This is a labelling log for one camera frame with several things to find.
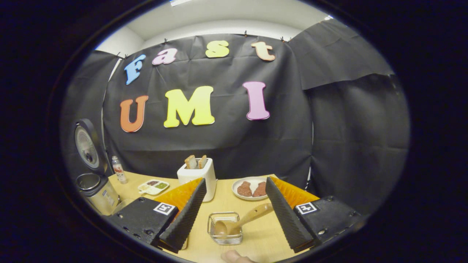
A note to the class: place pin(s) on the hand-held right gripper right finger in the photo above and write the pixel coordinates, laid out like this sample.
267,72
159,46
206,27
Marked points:
287,219

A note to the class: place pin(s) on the small clear bottle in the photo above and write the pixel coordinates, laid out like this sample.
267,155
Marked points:
119,171

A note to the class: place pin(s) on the black backdrop cloth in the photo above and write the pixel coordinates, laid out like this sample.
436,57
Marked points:
256,146

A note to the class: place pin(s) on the dark grey rice cooker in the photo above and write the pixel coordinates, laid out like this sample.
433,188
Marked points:
100,195

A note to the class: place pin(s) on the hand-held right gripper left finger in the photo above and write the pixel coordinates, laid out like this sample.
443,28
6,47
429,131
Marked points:
186,219

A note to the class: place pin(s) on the brown meat piece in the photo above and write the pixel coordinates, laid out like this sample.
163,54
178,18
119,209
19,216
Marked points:
260,190
244,189

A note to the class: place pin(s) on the white toaster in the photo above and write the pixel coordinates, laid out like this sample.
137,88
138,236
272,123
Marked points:
192,175

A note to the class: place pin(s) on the white round plate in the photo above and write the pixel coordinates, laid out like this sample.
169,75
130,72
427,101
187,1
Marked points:
237,197

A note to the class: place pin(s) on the toast slice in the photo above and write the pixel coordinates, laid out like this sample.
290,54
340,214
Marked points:
191,162
202,162

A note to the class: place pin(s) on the white divided sauce dish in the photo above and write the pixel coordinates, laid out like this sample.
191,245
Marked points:
153,187

